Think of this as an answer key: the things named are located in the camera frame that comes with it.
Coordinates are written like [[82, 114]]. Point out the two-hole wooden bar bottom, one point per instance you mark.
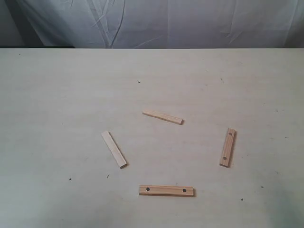
[[156, 190]]

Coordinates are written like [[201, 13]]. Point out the two-hole wooden bar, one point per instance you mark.
[[228, 148], [156, 190]]

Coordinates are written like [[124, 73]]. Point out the white backdrop curtain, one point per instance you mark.
[[152, 23]]

